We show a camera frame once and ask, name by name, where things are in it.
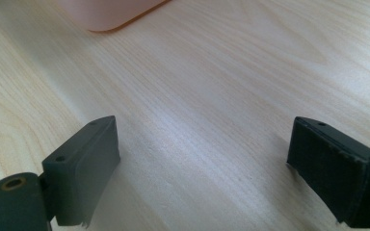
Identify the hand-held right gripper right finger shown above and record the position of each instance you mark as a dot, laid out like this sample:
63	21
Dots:
334	173

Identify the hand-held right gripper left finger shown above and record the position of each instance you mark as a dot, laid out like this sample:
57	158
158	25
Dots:
80	173

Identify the pink plastic container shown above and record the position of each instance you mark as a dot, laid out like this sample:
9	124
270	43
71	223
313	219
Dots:
109	12

